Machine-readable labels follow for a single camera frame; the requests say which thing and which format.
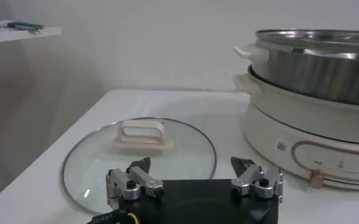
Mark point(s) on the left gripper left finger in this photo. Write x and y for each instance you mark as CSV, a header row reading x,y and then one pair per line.
x,y
142,179

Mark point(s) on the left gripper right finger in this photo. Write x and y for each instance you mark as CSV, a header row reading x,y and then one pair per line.
x,y
249,175

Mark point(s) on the white side table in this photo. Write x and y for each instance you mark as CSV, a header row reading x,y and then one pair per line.
x,y
17,34

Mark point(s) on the green tool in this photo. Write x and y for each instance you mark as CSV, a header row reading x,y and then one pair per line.
x,y
23,25

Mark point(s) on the white small adapter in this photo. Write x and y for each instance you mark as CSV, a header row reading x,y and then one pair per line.
x,y
3,23

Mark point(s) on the stainless steel steamer basket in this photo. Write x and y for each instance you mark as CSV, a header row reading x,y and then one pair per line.
x,y
304,73

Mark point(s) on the cream electric cooker base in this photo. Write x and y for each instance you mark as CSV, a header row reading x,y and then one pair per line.
x,y
289,121

